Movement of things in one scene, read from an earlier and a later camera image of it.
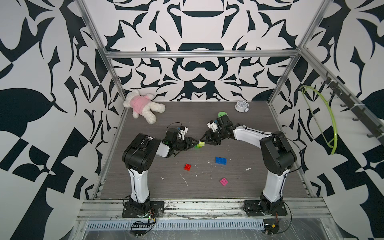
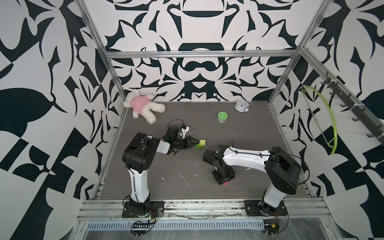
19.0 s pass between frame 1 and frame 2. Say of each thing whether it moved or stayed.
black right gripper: moved
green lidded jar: stayed
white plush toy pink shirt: stayed
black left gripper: stayed
